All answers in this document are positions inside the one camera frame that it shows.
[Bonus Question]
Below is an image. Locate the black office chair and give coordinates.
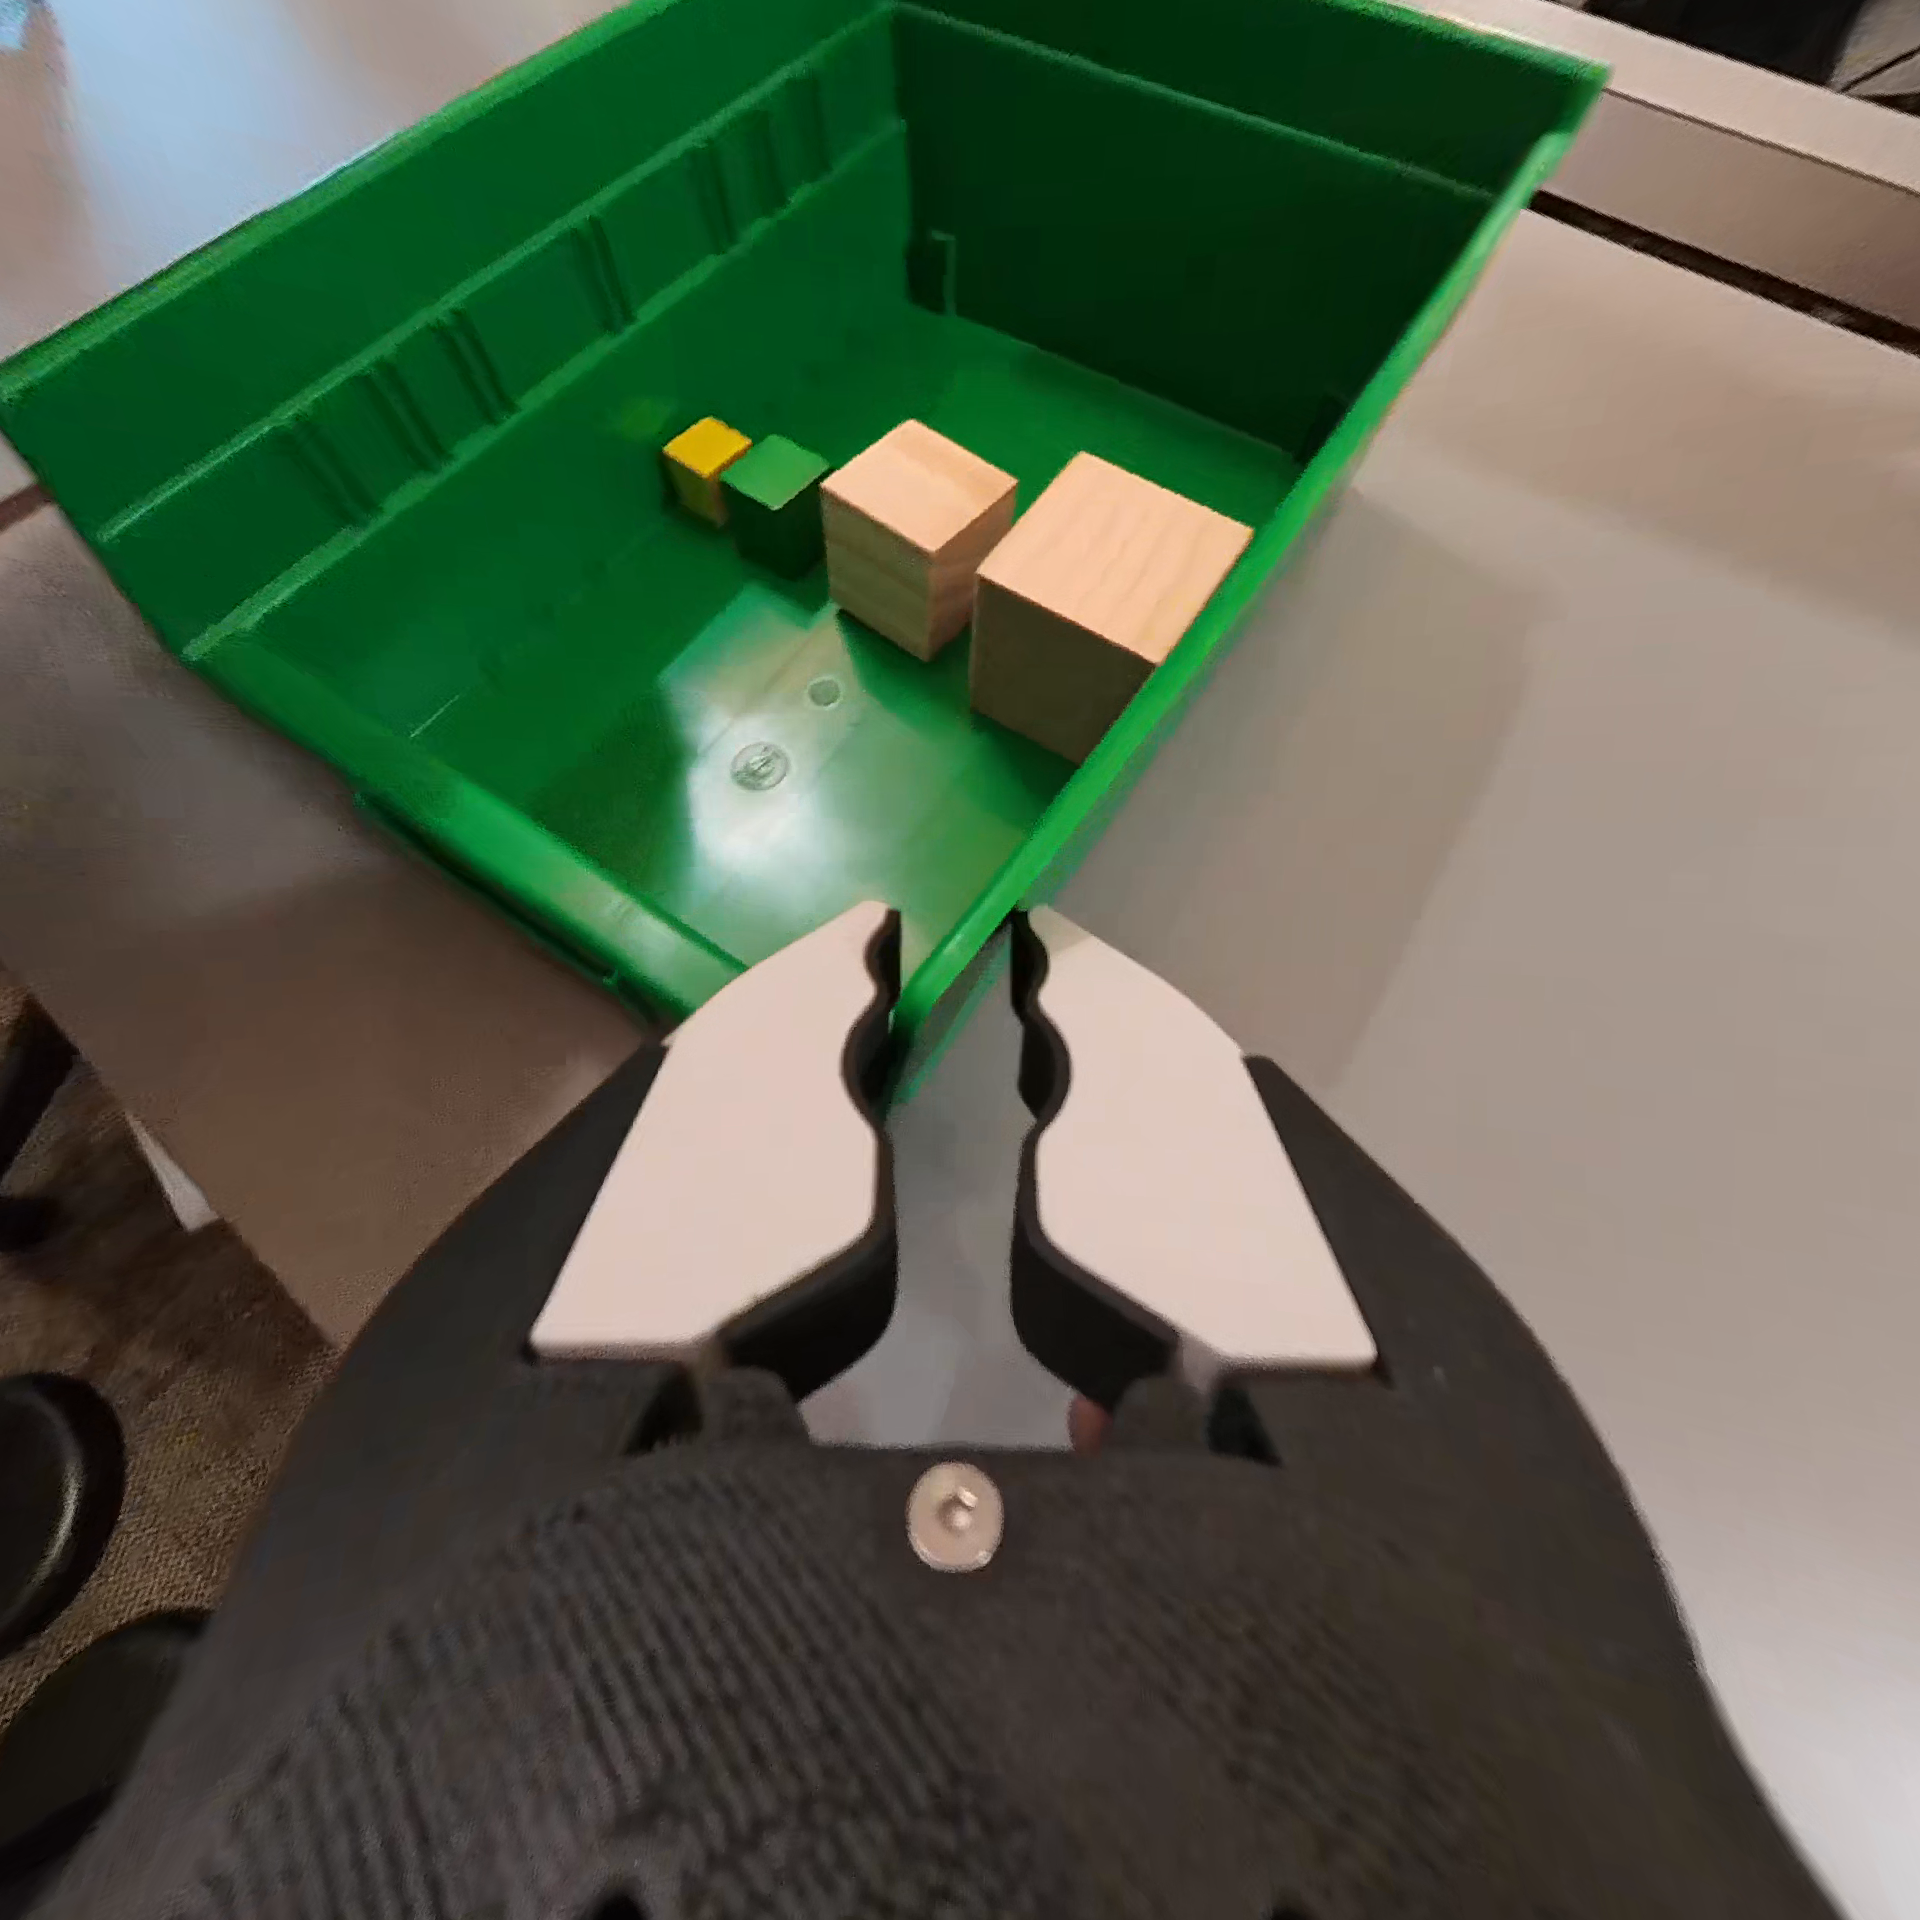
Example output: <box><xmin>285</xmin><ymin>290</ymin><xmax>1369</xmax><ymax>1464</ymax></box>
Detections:
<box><xmin>0</xmin><ymin>1367</ymin><xmax>132</xmax><ymax>1659</ymax></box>

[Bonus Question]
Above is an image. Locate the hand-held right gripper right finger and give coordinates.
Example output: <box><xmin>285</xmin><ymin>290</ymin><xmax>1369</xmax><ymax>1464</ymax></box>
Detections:
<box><xmin>1008</xmin><ymin>906</ymin><xmax>1379</xmax><ymax>1421</ymax></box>

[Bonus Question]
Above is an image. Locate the small yellow cube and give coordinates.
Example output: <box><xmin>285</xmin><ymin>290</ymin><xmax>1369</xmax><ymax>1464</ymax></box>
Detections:
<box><xmin>663</xmin><ymin>418</ymin><xmax>754</xmax><ymax>527</ymax></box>

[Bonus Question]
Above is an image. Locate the grey desk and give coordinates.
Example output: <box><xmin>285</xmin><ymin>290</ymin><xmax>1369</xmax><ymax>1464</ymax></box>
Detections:
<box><xmin>0</xmin><ymin>0</ymin><xmax>1920</xmax><ymax>1920</ymax></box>

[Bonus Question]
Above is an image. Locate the small green cube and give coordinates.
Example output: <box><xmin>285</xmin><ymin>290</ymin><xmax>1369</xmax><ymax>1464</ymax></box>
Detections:
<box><xmin>718</xmin><ymin>434</ymin><xmax>829</xmax><ymax>579</ymax></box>

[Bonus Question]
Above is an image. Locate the medium wooden cube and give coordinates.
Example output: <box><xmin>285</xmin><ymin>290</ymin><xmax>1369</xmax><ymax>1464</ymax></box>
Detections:
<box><xmin>821</xmin><ymin>420</ymin><xmax>1022</xmax><ymax>662</ymax></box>

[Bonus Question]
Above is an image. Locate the large wooden cube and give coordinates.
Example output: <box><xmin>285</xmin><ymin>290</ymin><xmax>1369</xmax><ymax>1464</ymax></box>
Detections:
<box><xmin>971</xmin><ymin>453</ymin><xmax>1255</xmax><ymax>767</ymax></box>

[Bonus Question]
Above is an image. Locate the green plastic bin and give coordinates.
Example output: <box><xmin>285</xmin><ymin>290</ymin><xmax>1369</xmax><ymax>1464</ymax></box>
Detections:
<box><xmin>0</xmin><ymin>0</ymin><xmax>1617</xmax><ymax>1120</ymax></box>

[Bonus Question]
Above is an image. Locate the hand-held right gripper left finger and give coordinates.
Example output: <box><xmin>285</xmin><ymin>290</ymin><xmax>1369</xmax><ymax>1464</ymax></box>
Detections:
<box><xmin>530</xmin><ymin>900</ymin><xmax>900</xmax><ymax>1406</ymax></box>

